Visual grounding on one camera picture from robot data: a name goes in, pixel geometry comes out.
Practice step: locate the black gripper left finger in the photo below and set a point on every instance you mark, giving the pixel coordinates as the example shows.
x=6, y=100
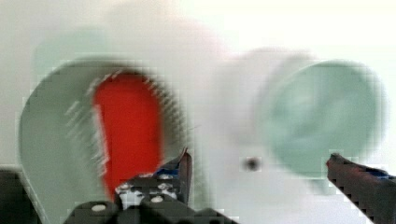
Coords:
x=172, y=178

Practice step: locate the red plush ketchup bottle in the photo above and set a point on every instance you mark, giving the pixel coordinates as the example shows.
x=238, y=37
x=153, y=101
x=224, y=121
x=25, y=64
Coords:
x=129, y=115

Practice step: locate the green plastic strainer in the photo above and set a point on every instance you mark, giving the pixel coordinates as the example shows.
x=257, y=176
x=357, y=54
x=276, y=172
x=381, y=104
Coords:
x=61, y=144

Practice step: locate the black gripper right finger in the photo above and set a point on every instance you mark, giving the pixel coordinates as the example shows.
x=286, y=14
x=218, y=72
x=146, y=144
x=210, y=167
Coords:
x=372, y=190

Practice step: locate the green plastic mug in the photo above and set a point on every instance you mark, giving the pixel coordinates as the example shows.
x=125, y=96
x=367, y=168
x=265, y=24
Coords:
x=307, y=114

